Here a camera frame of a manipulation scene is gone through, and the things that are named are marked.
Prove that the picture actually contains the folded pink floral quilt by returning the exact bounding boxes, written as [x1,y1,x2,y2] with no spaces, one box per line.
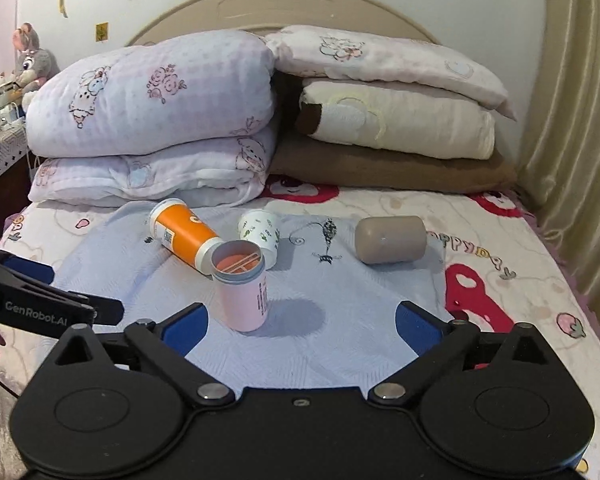
[25,29,277,209]

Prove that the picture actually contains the beige curtain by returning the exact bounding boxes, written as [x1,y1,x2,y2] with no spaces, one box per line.
[516,0,600,313]

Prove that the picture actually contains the pink printed pillow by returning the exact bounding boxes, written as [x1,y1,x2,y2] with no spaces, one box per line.
[264,24,519,122]

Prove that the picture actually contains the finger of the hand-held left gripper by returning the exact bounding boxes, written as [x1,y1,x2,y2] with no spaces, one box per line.
[0,242,57,289]
[0,265,126,339]

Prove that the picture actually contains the white leaf-print paper cup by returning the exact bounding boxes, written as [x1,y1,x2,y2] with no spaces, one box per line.
[237,209,280,267]

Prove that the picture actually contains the light blue cloth mat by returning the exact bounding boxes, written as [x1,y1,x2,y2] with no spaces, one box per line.
[54,199,455,397]

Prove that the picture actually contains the pink cup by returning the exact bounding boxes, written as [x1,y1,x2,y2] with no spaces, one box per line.
[210,240,267,332]

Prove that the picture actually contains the grey plush toy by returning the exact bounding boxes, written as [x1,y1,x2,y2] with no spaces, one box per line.
[11,22,62,93]

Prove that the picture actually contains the brown pillow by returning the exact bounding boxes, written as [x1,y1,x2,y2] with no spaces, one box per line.
[269,127,520,197]

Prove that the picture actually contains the cream pillow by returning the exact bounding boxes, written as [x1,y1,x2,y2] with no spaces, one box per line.
[295,79,497,160]

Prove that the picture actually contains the orange cup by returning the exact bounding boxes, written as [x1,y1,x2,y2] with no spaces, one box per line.
[147,198,227,276]

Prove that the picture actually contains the taupe cup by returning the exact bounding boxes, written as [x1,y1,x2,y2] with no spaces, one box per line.
[354,215,427,265]

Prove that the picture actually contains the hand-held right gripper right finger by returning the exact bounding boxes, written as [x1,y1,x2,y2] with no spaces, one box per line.
[367,301,556,407]

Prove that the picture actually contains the beige headboard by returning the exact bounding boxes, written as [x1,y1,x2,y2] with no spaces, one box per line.
[124,0,442,50]

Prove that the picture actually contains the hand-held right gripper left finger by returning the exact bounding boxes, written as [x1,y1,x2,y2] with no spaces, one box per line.
[54,302,237,409]

